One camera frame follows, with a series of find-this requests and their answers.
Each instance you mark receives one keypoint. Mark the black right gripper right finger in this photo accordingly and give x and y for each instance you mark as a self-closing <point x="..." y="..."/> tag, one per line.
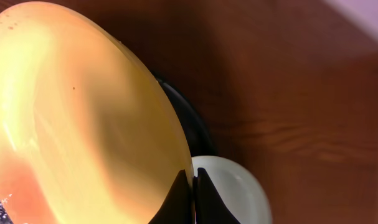
<point x="209" y="206"/>

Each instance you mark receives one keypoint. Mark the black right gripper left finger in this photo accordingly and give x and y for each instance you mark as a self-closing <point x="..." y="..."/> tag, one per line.
<point x="177" y="206"/>

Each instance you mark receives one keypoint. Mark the yellow plate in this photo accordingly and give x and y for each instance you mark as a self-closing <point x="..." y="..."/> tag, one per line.
<point x="87" y="135"/>

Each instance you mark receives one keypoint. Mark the black round tray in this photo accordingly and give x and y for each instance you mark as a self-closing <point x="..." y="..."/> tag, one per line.
<point x="197" y="135"/>

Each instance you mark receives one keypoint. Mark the mint plate large red stain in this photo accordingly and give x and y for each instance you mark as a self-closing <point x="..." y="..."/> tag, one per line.
<point x="240" y="191"/>

